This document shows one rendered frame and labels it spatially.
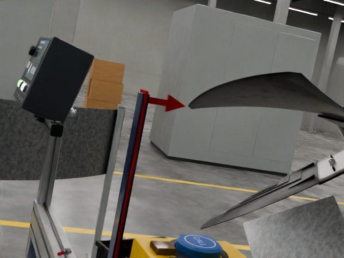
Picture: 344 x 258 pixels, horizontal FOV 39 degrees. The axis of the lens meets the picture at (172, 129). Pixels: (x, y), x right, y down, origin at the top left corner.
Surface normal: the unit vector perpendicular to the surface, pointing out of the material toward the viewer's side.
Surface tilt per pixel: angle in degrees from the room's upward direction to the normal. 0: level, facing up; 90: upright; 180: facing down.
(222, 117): 90
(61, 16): 90
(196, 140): 90
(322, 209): 55
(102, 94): 90
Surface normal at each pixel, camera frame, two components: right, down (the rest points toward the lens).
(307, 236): -0.32, -0.56
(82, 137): 0.79, 0.22
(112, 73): 0.26, 0.16
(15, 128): 0.63, 0.21
